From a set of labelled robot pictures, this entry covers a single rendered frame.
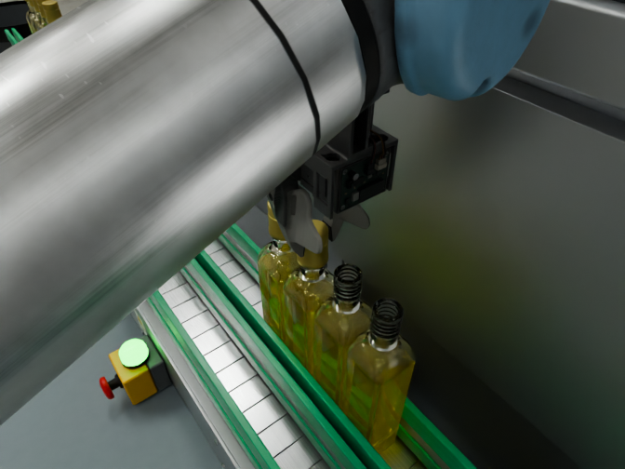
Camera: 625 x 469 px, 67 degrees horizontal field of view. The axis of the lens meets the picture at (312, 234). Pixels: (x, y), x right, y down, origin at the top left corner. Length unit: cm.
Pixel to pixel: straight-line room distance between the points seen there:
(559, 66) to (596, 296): 19
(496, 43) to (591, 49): 23
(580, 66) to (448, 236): 22
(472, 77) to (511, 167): 29
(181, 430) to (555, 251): 62
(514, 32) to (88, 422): 84
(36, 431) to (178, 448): 23
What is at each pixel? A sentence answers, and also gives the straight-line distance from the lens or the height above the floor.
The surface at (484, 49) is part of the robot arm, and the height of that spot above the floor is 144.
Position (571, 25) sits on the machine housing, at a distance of 41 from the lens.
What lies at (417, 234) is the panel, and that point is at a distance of 57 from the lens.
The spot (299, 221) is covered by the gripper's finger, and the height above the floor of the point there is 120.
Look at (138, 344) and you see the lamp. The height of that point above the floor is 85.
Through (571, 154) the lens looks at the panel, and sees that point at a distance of 42.
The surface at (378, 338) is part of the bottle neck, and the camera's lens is 47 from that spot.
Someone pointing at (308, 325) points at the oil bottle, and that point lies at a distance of 56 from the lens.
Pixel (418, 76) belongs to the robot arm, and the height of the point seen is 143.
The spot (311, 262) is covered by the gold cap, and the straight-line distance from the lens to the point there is 51.
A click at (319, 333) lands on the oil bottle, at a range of 55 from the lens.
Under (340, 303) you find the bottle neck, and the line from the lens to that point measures 50.
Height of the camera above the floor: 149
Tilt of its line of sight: 42 degrees down
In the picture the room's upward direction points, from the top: straight up
